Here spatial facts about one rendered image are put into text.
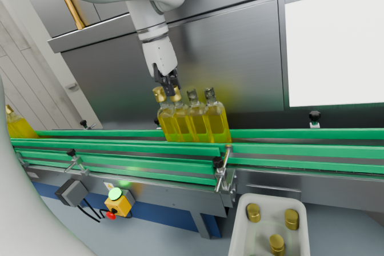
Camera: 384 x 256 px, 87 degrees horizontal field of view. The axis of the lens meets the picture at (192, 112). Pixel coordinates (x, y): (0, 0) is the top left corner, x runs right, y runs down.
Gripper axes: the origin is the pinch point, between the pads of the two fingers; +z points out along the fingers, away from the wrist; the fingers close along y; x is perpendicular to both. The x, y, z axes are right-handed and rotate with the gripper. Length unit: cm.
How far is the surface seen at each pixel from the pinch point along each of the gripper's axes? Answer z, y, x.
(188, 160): 25.4, 6.2, 0.5
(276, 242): 35, 23, 28
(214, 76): 3.1, -12.0, 10.1
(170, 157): 24.9, 5.8, -7.2
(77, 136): 24, -4, -69
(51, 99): 39, -100, -244
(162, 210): 47, 13, -15
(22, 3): -66, -116, -216
